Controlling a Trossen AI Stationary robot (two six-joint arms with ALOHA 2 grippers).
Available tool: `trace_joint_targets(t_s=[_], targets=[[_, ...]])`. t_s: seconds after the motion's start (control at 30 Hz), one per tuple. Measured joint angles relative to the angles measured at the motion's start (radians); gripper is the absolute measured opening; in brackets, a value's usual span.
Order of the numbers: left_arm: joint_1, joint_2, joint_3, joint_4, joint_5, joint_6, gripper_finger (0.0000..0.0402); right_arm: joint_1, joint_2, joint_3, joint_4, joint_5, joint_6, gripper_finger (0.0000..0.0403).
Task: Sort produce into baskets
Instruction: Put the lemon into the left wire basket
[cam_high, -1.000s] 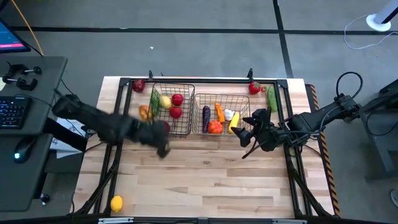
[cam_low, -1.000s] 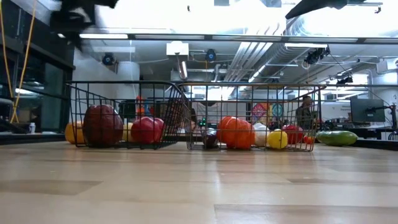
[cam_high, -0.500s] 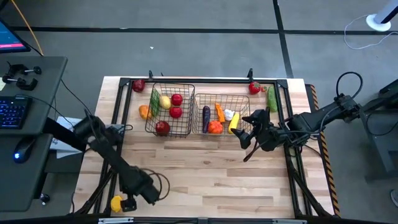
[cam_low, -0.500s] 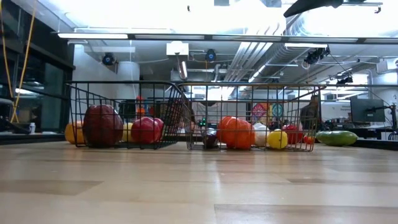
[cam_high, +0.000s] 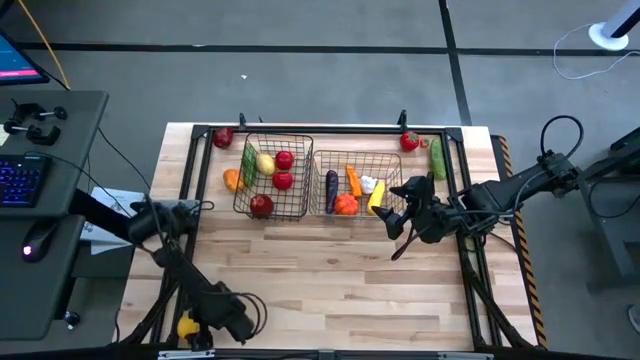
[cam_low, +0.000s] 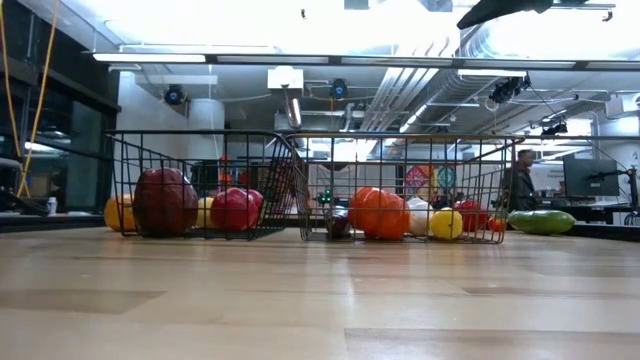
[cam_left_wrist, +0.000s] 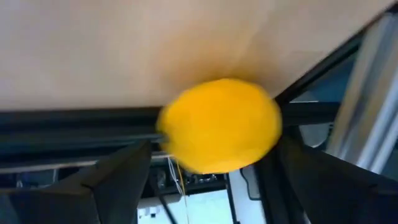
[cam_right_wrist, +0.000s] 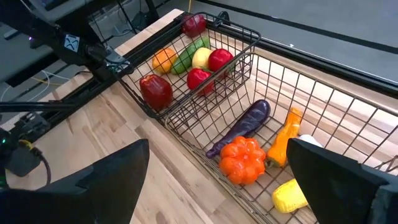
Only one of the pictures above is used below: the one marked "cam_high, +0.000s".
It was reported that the white paper sheet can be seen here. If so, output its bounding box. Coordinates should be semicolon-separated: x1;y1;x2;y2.
79;187;147;257

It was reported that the black computer desk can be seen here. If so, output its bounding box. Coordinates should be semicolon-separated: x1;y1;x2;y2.
0;89;110;342

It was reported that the green toy cucumber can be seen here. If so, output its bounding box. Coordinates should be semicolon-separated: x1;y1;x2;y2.
241;143;258;189
430;137;448;182

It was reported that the silver metal bracket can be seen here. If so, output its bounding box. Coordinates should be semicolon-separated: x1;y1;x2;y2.
437;351;495;360
157;349;217;360

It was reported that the red tomato with green calyx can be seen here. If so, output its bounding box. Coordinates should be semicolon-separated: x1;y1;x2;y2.
399;130;421;153

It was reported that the purple backlit keyboard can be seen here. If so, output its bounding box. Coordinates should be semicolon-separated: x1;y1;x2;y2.
0;153;52;209

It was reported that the yellow toy corn cob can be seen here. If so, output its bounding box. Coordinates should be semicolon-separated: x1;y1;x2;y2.
366;180;387;217

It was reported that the pale yellow oval toy fruit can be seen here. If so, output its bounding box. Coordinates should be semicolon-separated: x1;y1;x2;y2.
255;152;277;177

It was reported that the black yellow hazard strip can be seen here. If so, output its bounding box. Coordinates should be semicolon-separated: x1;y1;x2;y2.
492;133;549;350

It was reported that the dark metal stand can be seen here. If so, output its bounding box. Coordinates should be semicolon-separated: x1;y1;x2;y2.
574;127;640;294

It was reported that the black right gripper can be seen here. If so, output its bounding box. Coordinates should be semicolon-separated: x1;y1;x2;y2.
371;171;459;246

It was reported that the black computer mouse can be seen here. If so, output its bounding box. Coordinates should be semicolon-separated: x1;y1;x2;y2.
19;221;60;265

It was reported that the black C-clamp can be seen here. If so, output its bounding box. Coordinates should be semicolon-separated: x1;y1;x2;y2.
2;121;63;148
8;101;69;125

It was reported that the desk monitor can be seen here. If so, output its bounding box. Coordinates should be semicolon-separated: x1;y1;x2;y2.
0;29;51;87

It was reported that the white round base pole stand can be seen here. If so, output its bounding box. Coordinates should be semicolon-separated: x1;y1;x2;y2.
587;0;640;52

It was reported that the yellow cable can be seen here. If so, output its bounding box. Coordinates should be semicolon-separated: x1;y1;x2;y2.
17;0;71;91

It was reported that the black right arm cable loop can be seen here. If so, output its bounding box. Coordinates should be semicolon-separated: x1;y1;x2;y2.
539;114;585;161

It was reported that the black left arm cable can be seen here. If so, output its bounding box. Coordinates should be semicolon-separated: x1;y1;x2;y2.
219;291;269;347

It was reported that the black wire basket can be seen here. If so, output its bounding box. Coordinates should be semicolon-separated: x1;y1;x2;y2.
232;131;315;222

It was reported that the purple toy eggplant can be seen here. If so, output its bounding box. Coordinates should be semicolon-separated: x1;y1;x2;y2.
324;169;340;215

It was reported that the orange toy carrot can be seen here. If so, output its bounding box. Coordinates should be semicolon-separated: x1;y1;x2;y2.
345;164;363;199

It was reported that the dark red toy apple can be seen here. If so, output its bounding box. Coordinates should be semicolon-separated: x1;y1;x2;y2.
213;126;235;150

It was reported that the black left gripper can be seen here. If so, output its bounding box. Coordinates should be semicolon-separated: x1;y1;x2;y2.
187;282;256;352

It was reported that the orange toy pumpkin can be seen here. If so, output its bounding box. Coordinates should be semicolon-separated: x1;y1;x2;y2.
333;193;360;217

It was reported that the copper wire basket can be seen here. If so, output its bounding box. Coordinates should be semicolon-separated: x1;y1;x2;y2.
308;149;404;217

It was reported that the black desk cable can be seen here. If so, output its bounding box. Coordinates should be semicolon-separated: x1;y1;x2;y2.
96;127;152;191

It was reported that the white floor cable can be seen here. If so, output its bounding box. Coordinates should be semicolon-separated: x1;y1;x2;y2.
551;22;640;81

